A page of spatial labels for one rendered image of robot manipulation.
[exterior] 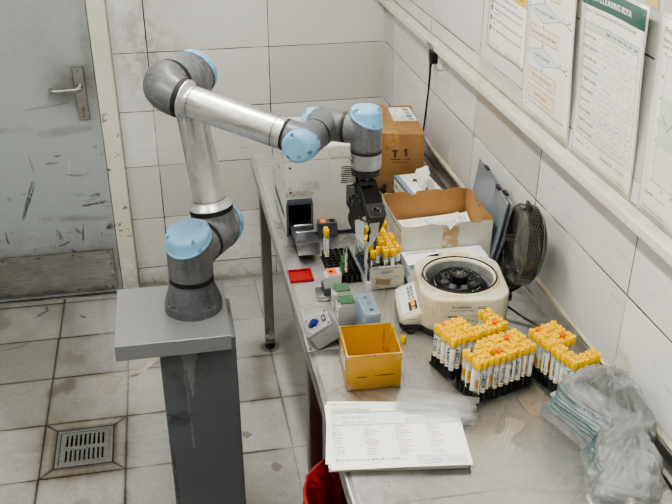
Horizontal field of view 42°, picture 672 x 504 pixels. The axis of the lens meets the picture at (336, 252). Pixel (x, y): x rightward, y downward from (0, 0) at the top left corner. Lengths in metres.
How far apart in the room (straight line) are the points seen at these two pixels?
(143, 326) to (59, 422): 1.30
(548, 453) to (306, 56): 2.44
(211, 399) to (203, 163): 0.63
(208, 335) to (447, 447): 0.68
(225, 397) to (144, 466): 0.92
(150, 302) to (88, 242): 1.80
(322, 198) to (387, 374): 0.83
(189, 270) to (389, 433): 0.67
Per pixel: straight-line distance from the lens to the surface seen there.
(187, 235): 2.21
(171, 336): 2.23
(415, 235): 2.52
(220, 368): 2.34
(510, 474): 1.90
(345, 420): 1.97
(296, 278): 2.52
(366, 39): 3.98
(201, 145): 2.25
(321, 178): 2.70
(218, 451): 2.51
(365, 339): 2.16
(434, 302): 2.23
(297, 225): 2.67
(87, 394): 3.64
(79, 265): 4.21
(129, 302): 2.39
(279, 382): 3.58
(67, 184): 4.04
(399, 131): 3.12
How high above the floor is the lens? 2.14
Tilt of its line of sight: 28 degrees down
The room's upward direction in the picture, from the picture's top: straight up
